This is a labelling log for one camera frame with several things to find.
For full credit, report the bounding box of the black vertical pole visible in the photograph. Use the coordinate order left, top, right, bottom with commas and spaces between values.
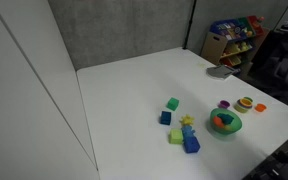
182, 0, 198, 51

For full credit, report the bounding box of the orange toy piece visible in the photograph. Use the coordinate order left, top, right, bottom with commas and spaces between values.
212, 115, 225, 129

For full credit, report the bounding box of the wooden toy bin shelf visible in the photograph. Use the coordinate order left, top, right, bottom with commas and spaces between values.
200, 14, 271, 68

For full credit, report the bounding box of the large green bowl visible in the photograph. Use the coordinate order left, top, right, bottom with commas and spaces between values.
209, 107, 244, 136

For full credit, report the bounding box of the small orange bowl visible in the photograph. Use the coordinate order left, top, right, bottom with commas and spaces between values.
254, 103, 267, 113

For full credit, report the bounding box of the teal toy block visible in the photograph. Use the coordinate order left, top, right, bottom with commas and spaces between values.
216, 112, 235, 126

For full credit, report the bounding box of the small purple bowl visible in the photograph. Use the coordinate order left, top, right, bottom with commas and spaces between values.
218, 99, 231, 110

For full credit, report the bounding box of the black equipment frame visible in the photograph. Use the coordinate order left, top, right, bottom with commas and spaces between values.
242, 126, 288, 180

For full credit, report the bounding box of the grey flat device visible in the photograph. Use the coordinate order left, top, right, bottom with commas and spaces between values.
206, 64, 240, 81

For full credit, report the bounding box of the lime green foam cube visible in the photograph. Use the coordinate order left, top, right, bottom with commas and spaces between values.
168, 128, 184, 145

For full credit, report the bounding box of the light blue star toy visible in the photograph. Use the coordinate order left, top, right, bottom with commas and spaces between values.
180, 124, 197, 139

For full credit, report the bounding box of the dark blue foam cube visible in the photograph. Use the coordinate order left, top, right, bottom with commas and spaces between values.
159, 110, 172, 126

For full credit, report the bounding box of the yellow star toy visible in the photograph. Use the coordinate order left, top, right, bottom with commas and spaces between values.
179, 113, 196, 127

